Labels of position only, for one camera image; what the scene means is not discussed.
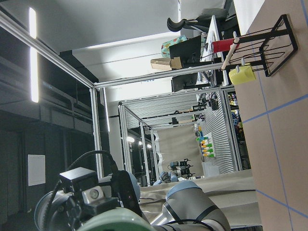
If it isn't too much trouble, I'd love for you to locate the black wire cup rack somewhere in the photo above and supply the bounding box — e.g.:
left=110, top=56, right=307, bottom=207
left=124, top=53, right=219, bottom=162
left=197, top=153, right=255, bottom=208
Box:
left=221, top=14, right=298, bottom=77

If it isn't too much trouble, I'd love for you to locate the black computer monitor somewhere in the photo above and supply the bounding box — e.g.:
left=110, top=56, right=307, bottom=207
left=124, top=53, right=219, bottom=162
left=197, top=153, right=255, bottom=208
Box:
left=169, top=35, right=201, bottom=68

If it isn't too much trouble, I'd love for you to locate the red cylinder bottle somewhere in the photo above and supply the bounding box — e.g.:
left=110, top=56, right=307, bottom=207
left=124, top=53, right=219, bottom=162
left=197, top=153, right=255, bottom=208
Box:
left=212, top=38, right=234, bottom=53

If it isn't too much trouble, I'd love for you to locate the yellow plastic cup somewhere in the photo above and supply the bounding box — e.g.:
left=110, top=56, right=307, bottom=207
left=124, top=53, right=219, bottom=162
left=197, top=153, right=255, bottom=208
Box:
left=229, top=65, right=256, bottom=85

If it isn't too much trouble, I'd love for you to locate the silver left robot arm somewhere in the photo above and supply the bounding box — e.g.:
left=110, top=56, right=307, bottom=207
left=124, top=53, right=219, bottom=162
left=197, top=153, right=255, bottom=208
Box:
left=34, top=167, right=231, bottom=231

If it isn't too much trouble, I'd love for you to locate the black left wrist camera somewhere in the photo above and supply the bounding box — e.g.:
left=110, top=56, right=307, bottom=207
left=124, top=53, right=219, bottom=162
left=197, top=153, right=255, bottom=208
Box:
left=59, top=167, right=98, bottom=195

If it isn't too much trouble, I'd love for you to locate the cardboard box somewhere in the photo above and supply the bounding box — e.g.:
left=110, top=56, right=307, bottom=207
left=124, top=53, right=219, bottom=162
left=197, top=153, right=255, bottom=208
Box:
left=151, top=57, right=182, bottom=71

